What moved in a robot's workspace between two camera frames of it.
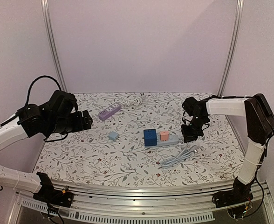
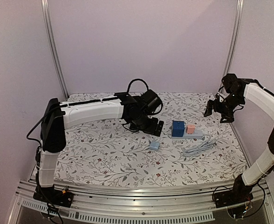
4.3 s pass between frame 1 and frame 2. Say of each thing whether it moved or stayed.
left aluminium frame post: stayed
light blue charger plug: moved
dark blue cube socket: moved
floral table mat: stayed
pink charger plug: moved
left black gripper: moved
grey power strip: moved
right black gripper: moved
